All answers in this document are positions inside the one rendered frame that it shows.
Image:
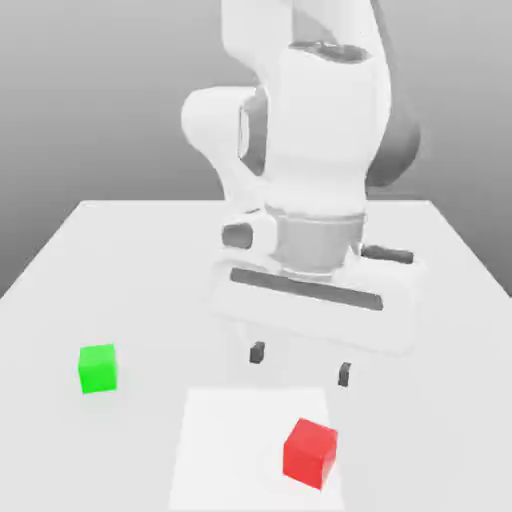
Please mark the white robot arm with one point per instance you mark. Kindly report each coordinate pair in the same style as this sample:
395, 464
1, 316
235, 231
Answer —
320, 132

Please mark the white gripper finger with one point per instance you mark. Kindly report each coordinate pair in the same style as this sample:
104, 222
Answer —
343, 374
256, 352

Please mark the small red cube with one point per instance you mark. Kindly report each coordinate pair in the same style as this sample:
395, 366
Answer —
308, 454

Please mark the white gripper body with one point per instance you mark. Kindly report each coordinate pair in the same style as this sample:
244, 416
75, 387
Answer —
320, 316

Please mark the small green cube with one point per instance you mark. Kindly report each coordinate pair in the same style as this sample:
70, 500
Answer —
98, 370

